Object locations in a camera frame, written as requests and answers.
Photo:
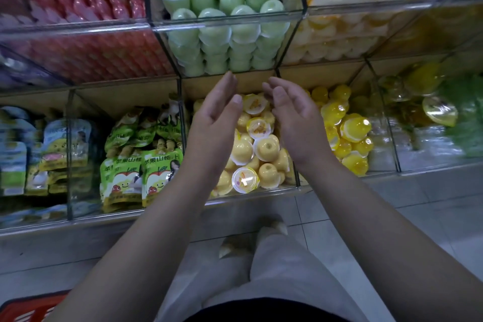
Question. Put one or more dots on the person's left hand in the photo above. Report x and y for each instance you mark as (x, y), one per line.
(213, 129)

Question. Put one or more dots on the pile of pale yellow jelly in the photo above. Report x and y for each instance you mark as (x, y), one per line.
(256, 144)

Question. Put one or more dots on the light grey shorts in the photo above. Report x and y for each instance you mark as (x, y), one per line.
(264, 276)

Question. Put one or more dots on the dark red object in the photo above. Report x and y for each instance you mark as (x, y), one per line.
(30, 309)

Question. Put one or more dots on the person's right forearm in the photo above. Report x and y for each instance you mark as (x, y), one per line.
(400, 242)

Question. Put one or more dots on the pile of green jelly sticks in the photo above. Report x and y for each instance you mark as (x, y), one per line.
(468, 107)

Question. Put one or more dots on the pile of pale jelly pouches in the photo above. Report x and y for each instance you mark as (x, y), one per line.
(30, 152)

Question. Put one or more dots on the black shirt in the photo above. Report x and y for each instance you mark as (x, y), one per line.
(260, 310)

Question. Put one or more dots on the pile of yellow jelly cups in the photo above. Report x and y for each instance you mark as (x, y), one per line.
(343, 125)

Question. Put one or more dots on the light shoe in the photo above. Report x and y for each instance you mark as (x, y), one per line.
(270, 229)
(234, 246)

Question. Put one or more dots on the pile of green jelly cups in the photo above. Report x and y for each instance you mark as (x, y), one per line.
(219, 8)

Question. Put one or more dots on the person's left forearm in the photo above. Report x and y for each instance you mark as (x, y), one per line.
(128, 250)

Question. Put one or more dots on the pile of orange-lid jelly cups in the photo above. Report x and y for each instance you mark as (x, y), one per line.
(347, 1)

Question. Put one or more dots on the person's right hand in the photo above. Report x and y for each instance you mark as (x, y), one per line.
(298, 125)

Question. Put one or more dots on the green juice pouches pile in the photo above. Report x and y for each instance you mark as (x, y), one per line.
(136, 167)

